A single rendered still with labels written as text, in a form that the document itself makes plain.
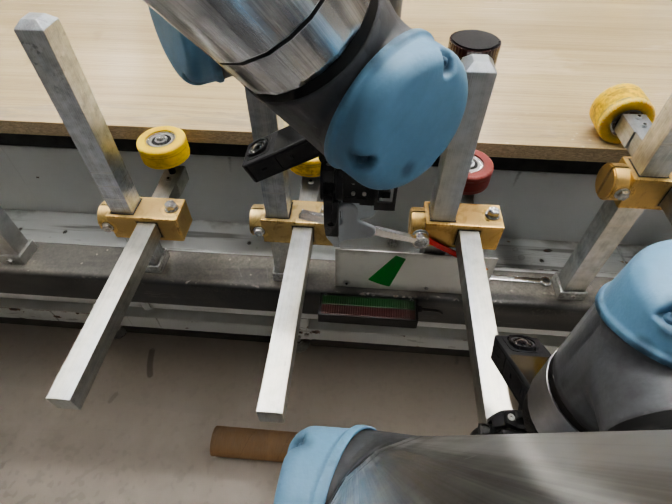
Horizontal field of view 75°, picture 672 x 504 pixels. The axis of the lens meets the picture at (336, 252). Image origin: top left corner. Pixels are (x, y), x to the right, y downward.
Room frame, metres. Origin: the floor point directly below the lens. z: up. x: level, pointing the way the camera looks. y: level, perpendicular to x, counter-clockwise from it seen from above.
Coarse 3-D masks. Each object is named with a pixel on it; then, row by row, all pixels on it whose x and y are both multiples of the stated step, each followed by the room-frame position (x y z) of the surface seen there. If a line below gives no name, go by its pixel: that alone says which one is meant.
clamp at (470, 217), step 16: (416, 208) 0.49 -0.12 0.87; (464, 208) 0.49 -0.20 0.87; (480, 208) 0.49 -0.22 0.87; (416, 224) 0.46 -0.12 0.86; (432, 224) 0.46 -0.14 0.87; (448, 224) 0.45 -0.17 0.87; (464, 224) 0.45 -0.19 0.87; (480, 224) 0.45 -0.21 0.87; (496, 224) 0.45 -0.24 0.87; (448, 240) 0.45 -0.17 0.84; (496, 240) 0.45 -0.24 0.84
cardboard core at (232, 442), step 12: (216, 432) 0.42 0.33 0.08; (228, 432) 0.42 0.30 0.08; (240, 432) 0.42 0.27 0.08; (252, 432) 0.42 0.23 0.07; (264, 432) 0.42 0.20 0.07; (276, 432) 0.42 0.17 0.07; (288, 432) 0.43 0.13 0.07; (216, 444) 0.39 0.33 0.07; (228, 444) 0.39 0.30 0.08; (240, 444) 0.39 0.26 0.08; (252, 444) 0.39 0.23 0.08; (264, 444) 0.39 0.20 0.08; (276, 444) 0.39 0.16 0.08; (288, 444) 0.39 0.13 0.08; (216, 456) 0.37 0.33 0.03; (228, 456) 0.37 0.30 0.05; (240, 456) 0.37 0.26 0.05; (252, 456) 0.36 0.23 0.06; (264, 456) 0.36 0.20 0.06; (276, 456) 0.36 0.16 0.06
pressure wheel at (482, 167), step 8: (480, 152) 0.58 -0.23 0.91; (472, 160) 0.55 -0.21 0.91; (480, 160) 0.56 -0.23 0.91; (488, 160) 0.56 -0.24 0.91; (472, 168) 0.54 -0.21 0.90; (480, 168) 0.54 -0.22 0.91; (488, 168) 0.54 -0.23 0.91; (472, 176) 0.52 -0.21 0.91; (480, 176) 0.52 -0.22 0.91; (488, 176) 0.52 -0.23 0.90; (472, 184) 0.52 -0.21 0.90; (480, 184) 0.52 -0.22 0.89; (488, 184) 0.54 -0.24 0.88; (464, 192) 0.52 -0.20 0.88; (472, 192) 0.52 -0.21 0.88
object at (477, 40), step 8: (456, 32) 0.54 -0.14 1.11; (464, 32) 0.54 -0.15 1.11; (472, 32) 0.54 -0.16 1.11; (480, 32) 0.54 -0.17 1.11; (488, 32) 0.54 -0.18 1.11; (456, 40) 0.52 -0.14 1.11; (464, 40) 0.52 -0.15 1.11; (472, 40) 0.52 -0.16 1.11; (480, 40) 0.52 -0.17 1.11; (488, 40) 0.52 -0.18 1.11; (496, 40) 0.52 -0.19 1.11; (472, 48) 0.50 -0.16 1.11; (480, 48) 0.50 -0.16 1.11; (488, 48) 0.50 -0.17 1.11
